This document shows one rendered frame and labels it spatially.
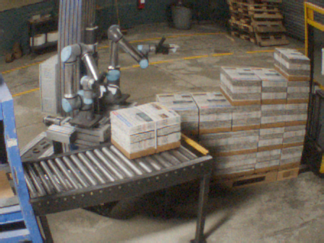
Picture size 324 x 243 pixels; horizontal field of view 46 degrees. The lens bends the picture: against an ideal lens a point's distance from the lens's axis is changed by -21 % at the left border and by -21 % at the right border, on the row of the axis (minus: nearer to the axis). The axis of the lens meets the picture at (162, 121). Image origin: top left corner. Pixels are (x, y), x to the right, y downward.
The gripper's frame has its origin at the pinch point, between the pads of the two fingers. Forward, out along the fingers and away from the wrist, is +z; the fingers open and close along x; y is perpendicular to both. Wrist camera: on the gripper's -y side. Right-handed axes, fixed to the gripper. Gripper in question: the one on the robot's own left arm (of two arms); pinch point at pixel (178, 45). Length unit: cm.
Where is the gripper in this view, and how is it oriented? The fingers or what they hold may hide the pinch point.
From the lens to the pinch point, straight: 404.2
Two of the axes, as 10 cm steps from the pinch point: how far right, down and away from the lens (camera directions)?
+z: 10.0, -0.2, 0.7
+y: -0.1, 8.5, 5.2
